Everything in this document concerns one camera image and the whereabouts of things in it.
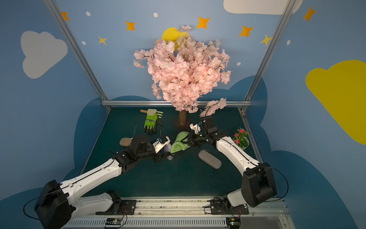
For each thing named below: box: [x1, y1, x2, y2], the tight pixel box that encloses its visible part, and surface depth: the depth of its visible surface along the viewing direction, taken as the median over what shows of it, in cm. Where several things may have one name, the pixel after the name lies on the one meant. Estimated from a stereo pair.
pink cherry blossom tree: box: [133, 25, 232, 126], surface depth 70 cm
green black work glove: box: [143, 113, 163, 135], surface depth 113 cm
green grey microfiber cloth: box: [170, 131, 192, 154], surface depth 76 cm
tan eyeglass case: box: [119, 137, 132, 147], surface depth 100 cm
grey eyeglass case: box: [197, 149, 223, 170], surface depth 92 cm
